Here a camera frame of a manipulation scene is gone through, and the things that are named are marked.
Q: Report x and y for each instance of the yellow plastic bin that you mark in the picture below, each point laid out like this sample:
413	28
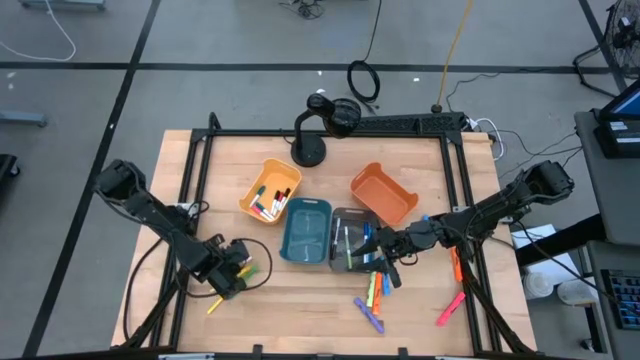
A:
272	175

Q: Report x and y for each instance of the black aluminium table frame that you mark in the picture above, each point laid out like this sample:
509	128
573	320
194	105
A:
250	133

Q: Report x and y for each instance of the black cart wheel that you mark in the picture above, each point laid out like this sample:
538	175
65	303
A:
6	167

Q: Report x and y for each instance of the teal plastic bin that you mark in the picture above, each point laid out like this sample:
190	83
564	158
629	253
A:
306	230

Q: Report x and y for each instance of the orange plastic bin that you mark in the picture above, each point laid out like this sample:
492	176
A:
377	192

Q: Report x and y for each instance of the light green highlighter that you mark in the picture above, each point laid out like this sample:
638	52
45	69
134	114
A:
370	292

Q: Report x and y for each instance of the grey translucent plastic bin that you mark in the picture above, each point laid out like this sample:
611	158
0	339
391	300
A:
357	215

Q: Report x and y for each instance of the orange Sharpie highlighter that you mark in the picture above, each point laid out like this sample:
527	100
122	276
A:
377	300

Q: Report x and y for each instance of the black standing fan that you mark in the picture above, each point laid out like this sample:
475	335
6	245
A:
625	30

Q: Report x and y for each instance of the red-capped white pen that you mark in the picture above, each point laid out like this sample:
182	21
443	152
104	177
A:
276	199
285	196

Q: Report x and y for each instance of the white round container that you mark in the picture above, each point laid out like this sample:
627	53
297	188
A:
575	292
537	285

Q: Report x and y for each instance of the pink highlighter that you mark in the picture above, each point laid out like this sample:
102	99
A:
451	308

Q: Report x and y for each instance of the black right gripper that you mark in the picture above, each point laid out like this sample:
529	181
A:
400	245

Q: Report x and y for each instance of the blue white-banded marker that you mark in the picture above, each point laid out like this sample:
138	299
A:
367	232

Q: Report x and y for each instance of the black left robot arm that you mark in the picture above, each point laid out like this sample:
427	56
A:
150	210

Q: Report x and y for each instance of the black laptop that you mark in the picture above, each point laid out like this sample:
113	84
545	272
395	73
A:
620	137

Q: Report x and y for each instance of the black camera stand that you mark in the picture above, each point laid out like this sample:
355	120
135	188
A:
307	152

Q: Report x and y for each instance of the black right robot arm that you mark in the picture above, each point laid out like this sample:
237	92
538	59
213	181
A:
500	205

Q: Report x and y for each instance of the black keyboard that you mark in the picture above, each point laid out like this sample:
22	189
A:
625	300

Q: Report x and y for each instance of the green-capped white pen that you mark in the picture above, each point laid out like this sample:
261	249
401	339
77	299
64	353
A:
258	195

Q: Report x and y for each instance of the purple highlighter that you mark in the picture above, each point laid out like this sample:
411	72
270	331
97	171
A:
369	315

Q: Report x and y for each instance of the black desk crossbar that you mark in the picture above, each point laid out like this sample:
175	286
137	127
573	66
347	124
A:
560	242

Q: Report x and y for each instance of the grey stand foot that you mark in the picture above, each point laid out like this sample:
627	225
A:
22	118
62	4

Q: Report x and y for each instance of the grey side desk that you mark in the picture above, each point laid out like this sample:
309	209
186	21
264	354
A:
615	200

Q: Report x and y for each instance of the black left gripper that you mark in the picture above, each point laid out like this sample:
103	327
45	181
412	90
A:
232	270

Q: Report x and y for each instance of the grey white marker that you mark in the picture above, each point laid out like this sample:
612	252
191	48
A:
336	237

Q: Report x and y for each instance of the green thin marker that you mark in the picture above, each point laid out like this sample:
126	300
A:
253	272

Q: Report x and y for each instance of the blue highlighter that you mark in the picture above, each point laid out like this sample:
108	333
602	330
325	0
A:
386	287

